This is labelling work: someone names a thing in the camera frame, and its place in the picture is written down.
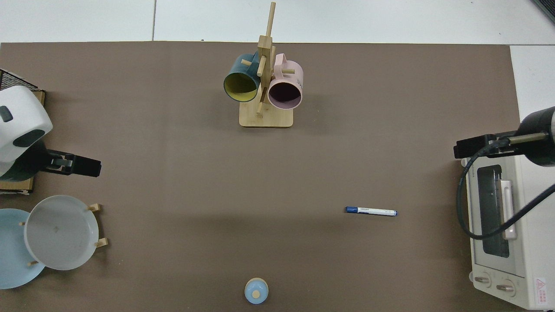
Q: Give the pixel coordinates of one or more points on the white marker with blue cap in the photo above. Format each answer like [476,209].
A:
[373,211]

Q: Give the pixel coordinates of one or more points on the grey plate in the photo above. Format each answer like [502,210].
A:
[60,234]

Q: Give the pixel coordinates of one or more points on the wooden plate rack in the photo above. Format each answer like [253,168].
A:
[102,242]

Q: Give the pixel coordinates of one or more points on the light blue plate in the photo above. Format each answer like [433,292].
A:
[11,251]

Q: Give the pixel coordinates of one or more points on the pale toaster oven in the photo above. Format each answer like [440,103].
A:
[533,242]

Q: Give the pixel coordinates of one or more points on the brown table cloth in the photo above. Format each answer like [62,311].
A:
[217,173]

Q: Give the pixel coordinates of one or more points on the dark grey ribbed panel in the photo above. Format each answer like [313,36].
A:
[548,6]

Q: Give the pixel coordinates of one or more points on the dark blue mug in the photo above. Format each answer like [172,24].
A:
[243,71]

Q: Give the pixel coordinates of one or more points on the wooden cup stand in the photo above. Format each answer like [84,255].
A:
[265,117]

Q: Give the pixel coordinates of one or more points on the pink mug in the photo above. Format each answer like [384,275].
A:
[291,73]

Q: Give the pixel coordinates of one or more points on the small blue round thing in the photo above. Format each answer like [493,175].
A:
[256,291]

